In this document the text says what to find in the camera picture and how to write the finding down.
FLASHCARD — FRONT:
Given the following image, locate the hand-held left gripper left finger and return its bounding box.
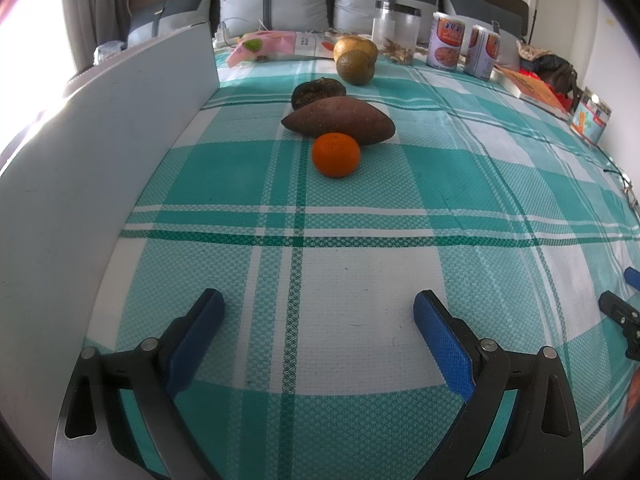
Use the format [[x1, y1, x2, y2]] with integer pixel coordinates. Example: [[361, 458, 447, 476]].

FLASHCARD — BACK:
[[52, 288, 226, 480]]

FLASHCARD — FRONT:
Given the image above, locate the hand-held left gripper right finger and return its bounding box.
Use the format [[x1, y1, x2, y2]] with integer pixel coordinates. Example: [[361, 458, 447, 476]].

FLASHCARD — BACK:
[[413, 289, 585, 480]]

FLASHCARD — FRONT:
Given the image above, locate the white cardboard box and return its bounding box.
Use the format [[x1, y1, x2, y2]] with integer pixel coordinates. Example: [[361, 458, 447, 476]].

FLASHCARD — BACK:
[[0, 21, 220, 376]]

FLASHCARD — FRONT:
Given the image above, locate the small orange tangerine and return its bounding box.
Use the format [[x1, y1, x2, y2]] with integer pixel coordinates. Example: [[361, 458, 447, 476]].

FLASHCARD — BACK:
[[312, 132, 361, 178]]

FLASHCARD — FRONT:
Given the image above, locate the brown sweet potato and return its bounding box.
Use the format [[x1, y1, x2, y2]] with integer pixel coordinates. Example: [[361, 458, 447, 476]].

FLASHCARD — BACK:
[[281, 97, 397, 147]]

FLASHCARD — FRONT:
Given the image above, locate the dark brown round fruit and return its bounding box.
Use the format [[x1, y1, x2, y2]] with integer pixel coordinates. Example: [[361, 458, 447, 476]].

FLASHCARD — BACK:
[[291, 77, 347, 111]]

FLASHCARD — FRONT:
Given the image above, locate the green round fruit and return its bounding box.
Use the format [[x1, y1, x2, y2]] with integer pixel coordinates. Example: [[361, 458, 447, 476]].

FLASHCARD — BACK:
[[336, 49, 376, 86]]

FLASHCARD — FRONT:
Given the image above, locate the yellow round fruit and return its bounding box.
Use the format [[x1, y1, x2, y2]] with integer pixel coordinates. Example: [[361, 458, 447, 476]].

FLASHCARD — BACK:
[[333, 35, 379, 61]]

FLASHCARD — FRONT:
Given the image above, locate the orange red cloth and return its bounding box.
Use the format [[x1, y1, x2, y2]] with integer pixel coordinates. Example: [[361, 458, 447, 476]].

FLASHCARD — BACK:
[[622, 365, 640, 416]]

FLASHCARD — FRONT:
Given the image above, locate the teal plaid bedsheet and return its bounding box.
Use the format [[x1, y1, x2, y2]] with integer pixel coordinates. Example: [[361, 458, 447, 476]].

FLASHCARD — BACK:
[[50, 35, 640, 480]]

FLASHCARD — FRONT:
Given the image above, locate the small printed tin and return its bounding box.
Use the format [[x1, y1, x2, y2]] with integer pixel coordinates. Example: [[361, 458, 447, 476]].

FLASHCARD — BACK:
[[570, 86, 613, 147]]

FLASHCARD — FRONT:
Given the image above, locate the orange book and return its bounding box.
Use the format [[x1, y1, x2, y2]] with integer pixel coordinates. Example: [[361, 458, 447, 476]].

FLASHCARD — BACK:
[[492, 66, 572, 120]]

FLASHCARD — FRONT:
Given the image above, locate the dark bag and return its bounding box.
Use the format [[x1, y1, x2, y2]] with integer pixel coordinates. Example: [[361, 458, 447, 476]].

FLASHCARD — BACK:
[[520, 52, 580, 98]]

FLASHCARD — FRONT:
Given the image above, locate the beige patterned cloth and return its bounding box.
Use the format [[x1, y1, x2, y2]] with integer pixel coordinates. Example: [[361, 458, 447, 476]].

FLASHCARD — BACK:
[[516, 41, 551, 63]]

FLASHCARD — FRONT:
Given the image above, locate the white can with orange label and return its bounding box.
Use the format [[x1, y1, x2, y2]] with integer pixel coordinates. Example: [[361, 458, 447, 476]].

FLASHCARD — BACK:
[[426, 11, 468, 72], [463, 25, 502, 82]]

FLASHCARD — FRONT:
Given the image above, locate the pink packet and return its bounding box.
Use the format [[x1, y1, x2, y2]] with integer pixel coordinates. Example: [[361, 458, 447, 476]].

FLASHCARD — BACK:
[[226, 31, 297, 67]]

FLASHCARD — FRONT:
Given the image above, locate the clear plastic bag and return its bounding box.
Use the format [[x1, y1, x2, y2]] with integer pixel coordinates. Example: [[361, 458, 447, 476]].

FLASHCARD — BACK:
[[94, 40, 126, 63]]

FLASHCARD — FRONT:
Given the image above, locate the clear jar with black lid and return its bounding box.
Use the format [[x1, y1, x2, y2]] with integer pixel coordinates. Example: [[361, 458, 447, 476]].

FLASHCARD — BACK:
[[371, 0, 423, 66]]

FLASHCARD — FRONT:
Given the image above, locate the white booklet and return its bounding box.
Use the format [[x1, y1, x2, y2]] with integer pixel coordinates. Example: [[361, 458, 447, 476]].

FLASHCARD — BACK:
[[295, 32, 336, 58]]

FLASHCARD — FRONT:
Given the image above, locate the grey curtain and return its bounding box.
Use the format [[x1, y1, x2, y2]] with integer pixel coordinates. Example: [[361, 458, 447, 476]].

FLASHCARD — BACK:
[[59, 0, 132, 73]]

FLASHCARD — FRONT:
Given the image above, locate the black cable with metal clip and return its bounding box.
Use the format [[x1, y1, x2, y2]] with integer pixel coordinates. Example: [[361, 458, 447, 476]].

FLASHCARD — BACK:
[[602, 152, 640, 211]]

